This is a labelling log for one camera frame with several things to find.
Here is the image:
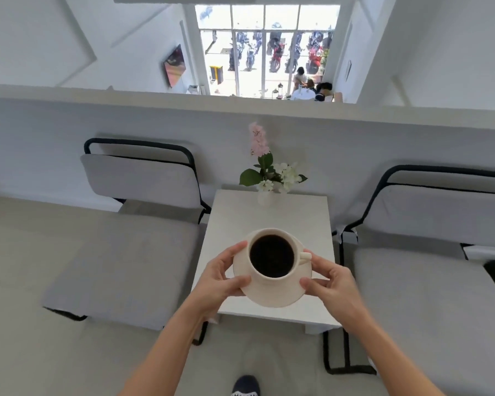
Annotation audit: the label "person's left hand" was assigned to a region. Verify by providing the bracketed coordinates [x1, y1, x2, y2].
[189, 241, 252, 322]

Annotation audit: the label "person's right hand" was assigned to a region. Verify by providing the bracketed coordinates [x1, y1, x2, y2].
[300, 249, 370, 326]

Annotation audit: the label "white saucer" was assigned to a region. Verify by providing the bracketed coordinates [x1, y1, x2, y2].
[232, 229, 313, 308]

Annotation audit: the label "person's left forearm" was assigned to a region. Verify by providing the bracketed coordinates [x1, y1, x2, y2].
[119, 300, 220, 396]

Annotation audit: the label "person's right forearm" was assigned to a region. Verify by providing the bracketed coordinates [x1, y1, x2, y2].
[334, 308, 447, 396]

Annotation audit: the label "white coffee cup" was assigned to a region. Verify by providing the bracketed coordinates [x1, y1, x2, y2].
[246, 228, 313, 290]

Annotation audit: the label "black coffee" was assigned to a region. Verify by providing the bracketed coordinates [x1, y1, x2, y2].
[249, 234, 295, 279]

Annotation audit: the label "white square side table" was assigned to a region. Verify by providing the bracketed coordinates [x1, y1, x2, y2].
[191, 189, 342, 336]

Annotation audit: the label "small white vase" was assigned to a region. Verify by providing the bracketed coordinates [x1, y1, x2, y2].
[257, 189, 278, 208]

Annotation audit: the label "person's dark shoe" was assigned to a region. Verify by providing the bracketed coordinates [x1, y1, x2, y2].
[232, 375, 261, 396]

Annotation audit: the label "pink and white flowers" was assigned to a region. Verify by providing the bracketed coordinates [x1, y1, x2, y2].
[239, 122, 308, 194]

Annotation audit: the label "row of parked motorcycles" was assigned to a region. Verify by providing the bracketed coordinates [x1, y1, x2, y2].
[227, 30, 334, 75]

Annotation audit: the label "white-framed large window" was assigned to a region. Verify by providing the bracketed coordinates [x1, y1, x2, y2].
[183, 3, 352, 98]

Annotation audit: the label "grey cushioned black-frame chair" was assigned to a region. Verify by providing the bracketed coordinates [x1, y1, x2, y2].
[322, 164, 495, 396]
[41, 138, 212, 347]

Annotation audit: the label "colourful wall picture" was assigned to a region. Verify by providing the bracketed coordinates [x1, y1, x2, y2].
[163, 44, 187, 89]

